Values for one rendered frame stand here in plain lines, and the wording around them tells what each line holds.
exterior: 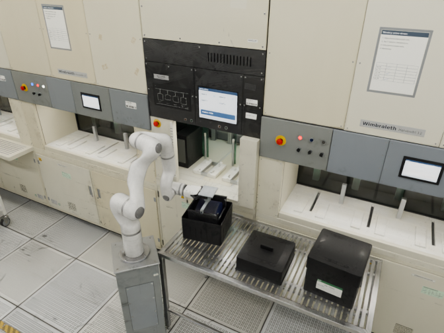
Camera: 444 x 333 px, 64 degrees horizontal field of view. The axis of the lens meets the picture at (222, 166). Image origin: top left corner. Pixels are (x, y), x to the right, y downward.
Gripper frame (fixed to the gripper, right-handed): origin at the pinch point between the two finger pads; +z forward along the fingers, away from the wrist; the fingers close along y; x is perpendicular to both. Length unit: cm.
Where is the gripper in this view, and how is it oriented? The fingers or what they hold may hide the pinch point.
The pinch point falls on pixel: (207, 193)
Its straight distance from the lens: 235.3
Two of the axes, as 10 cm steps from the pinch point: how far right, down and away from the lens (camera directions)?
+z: 9.5, 1.5, -2.6
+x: 0.1, -8.7, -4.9
